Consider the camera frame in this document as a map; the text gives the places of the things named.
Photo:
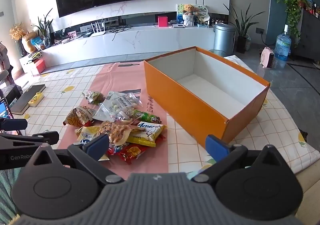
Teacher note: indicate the yellow duck box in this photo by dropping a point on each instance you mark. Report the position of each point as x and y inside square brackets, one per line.
[36, 99]

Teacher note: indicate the wall socket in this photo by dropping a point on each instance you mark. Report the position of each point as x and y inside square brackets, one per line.
[260, 31]

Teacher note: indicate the clear packet dried meat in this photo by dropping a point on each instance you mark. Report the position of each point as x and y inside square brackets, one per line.
[115, 131]

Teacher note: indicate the red snack packet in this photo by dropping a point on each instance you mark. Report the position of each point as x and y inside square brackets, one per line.
[130, 152]

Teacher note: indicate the blue tissue box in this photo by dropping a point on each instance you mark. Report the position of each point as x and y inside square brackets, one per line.
[202, 24]

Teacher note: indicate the silver trash bin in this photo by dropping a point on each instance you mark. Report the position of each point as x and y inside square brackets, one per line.
[223, 39]

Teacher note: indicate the blue picture board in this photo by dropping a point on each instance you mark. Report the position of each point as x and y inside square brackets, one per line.
[180, 14]

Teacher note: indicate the white marble tv cabinet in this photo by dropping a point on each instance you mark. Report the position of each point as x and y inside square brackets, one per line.
[125, 40]

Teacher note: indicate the orange cardboard box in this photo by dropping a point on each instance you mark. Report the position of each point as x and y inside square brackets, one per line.
[187, 105]

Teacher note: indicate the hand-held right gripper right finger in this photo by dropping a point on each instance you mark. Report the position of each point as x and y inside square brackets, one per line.
[215, 147]

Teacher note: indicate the yellow round vase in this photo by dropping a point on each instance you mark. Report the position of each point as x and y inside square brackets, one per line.
[29, 44]

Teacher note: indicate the light blue packet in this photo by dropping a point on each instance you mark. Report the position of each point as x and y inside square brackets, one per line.
[38, 43]

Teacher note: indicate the pink photo frame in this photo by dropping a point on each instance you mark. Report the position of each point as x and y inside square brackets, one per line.
[71, 34]

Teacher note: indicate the potted long leaf plant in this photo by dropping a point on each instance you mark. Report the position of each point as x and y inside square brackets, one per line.
[242, 27]

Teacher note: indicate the row of bottles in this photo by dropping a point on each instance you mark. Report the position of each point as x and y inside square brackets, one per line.
[315, 7]

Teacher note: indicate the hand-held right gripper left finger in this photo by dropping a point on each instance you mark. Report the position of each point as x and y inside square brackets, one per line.
[98, 145]

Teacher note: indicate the white flat scale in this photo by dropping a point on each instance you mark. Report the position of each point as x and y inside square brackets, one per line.
[178, 25]

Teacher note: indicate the green sausage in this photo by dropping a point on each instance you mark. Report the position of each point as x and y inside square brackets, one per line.
[147, 116]

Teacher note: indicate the pink heater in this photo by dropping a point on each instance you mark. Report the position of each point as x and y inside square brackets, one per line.
[267, 57]

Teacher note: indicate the pale yellow snack packet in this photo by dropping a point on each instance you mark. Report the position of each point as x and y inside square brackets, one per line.
[87, 135]

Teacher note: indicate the red square box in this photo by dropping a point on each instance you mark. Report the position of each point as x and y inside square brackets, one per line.
[164, 21]

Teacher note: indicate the dark low stool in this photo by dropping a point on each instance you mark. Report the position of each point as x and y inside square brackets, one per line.
[11, 93]

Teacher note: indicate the black book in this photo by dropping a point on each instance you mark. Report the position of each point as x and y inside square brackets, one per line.
[25, 98]

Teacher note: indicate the clear packet white beans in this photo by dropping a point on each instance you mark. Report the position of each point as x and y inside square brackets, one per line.
[120, 106]

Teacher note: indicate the blue water jug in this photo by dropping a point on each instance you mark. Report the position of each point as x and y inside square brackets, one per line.
[283, 45]

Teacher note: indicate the pink storage box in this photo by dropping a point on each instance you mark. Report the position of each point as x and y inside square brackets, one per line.
[38, 67]

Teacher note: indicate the teal cloth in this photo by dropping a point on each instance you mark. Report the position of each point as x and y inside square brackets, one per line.
[6, 190]

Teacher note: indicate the vase of yellow dried flowers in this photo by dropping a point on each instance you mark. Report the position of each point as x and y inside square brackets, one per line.
[17, 32]

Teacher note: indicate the orchid plant in glass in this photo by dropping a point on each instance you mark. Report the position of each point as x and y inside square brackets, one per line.
[45, 27]

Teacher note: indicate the yellow white snack packet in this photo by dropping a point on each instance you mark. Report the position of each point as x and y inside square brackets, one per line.
[147, 132]

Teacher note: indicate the smartphone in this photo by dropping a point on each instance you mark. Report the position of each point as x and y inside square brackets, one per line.
[3, 110]

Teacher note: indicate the orange stick snack packet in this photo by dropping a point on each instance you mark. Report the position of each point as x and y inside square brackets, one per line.
[80, 116]

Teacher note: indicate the white router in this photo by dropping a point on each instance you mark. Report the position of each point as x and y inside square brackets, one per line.
[97, 32]

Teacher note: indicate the dark grey cabinet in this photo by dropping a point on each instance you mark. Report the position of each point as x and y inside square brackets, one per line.
[310, 37]

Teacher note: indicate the cluster of small dark jars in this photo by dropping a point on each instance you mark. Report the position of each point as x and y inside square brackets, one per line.
[217, 21]

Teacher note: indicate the round painted fan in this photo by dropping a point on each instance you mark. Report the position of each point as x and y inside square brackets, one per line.
[202, 11]

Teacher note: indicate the clear packet brown snack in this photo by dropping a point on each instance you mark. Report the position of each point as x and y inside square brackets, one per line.
[96, 97]

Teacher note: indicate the white storage box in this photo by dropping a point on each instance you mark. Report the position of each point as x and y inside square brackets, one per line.
[25, 65]

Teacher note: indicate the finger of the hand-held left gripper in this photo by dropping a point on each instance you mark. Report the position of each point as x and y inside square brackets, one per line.
[15, 124]
[50, 137]

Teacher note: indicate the brown teddy bear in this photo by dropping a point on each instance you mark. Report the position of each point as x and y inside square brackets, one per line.
[188, 9]

